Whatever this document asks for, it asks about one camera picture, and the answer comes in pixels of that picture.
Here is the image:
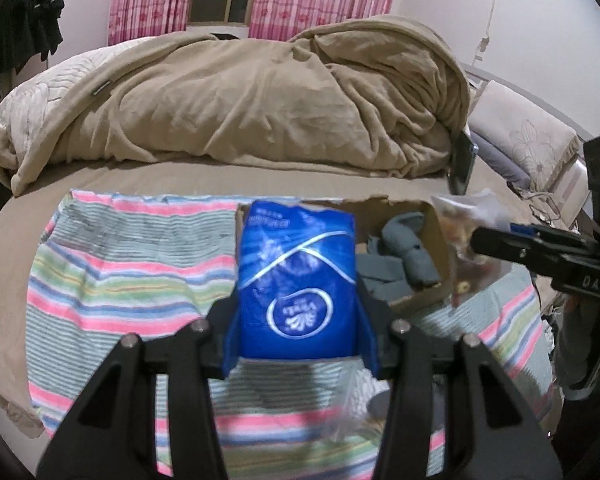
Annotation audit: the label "empty clear plastic bag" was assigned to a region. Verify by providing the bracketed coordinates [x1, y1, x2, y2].
[327, 355, 398, 448]

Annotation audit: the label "striped pastel towel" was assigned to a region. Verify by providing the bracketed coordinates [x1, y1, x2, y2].
[24, 189, 556, 480]

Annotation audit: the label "blue tissue packet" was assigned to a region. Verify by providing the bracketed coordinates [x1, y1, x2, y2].
[236, 200, 359, 361]

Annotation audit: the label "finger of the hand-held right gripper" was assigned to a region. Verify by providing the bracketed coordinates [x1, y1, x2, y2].
[509, 223, 597, 250]
[469, 227, 600, 281]

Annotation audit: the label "grey-blue pillow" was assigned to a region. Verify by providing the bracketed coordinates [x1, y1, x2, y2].
[471, 127, 537, 192]

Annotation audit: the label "clear plastic snack bag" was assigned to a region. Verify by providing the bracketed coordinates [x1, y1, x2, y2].
[430, 189, 515, 312]

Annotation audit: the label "beige fleece blanket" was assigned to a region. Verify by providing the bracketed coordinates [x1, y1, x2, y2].
[0, 14, 472, 197]

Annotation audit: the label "beige flower embroidered pillow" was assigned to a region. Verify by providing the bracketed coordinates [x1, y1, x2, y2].
[467, 79, 581, 195]

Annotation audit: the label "grey folded cloth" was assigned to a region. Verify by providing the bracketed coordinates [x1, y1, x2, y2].
[354, 253, 411, 307]

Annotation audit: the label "cream embossed quilt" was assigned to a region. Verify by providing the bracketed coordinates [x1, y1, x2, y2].
[0, 36, 156, 147]

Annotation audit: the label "bed with beige sheet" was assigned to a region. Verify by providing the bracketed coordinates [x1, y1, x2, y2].
[0, 157, 588, 441]

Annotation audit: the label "thin cable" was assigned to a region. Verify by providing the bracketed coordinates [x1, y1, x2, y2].
[505, 180, 561, 226]

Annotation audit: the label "metal bed headboard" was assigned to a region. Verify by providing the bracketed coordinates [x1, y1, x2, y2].
[461, 62, 597, 143]

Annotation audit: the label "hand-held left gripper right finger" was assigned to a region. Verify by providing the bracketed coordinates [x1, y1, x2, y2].
[354, 280, 564, 480]

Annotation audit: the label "cardboard box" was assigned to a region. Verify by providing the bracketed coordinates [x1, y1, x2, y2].
[234, 197, 462, 317]

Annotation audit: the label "grey rolled socks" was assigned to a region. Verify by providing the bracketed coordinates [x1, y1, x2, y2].
[366, 212, 442, 292]

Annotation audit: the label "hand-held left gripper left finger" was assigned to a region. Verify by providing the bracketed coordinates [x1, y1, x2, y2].
[36, 299, 243, 480]

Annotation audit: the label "dark hanging clothes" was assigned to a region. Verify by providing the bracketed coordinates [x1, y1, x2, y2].
[0, 0, 65, 126]

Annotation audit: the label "black phone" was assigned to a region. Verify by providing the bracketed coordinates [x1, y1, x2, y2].
[446, 129, 479, 196]

